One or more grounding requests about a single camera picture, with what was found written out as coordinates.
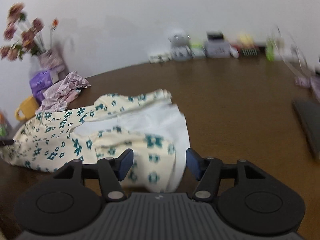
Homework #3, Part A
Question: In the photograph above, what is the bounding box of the green white packet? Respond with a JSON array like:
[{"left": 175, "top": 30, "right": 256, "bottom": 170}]
[{"left": 190, "top": 42, "right": 205, "bottom": 58}]

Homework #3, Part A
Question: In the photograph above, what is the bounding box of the purple tissue pack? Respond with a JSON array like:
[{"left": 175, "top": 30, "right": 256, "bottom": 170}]
[
  {"left": 32, "top": 87, "right": 47, "bottom": 104},
  {"left": 29, "top": 70, "right": 54, "bottom": 90}
]

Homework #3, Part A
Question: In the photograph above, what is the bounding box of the white block row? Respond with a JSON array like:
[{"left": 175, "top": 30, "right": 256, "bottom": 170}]
[{"left": 149, "top": 51, "right": 173, "bottom": 63}]

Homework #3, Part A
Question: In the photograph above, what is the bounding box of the dried rose bouquet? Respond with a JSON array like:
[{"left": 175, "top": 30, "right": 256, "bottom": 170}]
[{"left": 0, "top": 2, "right": 59, "bottom": 62}]

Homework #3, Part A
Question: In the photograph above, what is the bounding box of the purple mottled vase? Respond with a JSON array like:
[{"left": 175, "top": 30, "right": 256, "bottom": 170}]
[{"left": 37, "top": 49, "right": 64, "bottom": 70}]

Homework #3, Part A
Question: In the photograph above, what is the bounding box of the pink floral garment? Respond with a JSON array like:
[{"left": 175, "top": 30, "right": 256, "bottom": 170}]
[{"left": 37, "top": 71, "right": 92, "bottom": 112}]

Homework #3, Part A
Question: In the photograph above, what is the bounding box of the black charger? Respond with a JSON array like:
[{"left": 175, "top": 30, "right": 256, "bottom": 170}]
[{"left": 206, "top": 31, "right": 224, "bottom": 42}]

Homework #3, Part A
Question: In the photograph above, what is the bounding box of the black flat box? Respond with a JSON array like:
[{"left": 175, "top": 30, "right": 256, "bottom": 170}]
[{"left": 240, "top": 46, "right": 259, "bottom": 57}]

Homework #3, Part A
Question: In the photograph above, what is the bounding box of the colourful packet rack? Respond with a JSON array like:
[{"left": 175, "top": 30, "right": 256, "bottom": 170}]
[{"left": 0, "top": 110, "right": 13, "bottom": 138}]

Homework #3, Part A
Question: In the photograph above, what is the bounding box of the dark flat slab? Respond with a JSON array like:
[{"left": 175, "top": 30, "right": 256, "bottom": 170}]
[{"left": 292, "top": 99, "right": 320, "bottom": 160}]

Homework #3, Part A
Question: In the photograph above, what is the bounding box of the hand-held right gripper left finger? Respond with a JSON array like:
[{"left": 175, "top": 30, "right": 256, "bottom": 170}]
[{"left": 54, "top": 148, "right": 134, "bottom": 202}]

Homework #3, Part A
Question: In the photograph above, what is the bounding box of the cream dress with teal flowers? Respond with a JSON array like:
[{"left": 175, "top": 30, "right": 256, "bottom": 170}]
[{"left": 0, "top": 89, "right": 192, "bottom": 193}]

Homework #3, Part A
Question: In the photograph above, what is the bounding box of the white astronaut figurine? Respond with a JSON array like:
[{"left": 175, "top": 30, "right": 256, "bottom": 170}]
[{"left": 169, "top": 28, "right": 190, "bottom": 60}]

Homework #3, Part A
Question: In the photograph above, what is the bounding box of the yellow mug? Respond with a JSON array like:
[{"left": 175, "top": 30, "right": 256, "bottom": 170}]
[{"left": 15, "top": 95, "right": 39, "bottom": 122}]

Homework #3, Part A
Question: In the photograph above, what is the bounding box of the yellow small container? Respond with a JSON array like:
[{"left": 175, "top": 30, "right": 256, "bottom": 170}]
[{"left": 237, "top": 32, "right": 254, "bottom": 47}]

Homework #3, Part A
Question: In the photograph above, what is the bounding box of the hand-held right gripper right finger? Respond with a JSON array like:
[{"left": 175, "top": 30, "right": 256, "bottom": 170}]
[{"left": 186, "top": 148, "right": 267, "bottom": 202}]

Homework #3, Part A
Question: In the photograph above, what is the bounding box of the grey tin box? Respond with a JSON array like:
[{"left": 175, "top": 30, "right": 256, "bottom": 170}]
[{"left": 204, "top": 40, "right": 230, "bottom": 58}]

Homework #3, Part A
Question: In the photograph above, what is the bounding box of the green spray bottle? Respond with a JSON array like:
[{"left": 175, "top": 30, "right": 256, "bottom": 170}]
[{"left": 265, "top": 37, "right": 275, "bottom": 61}]

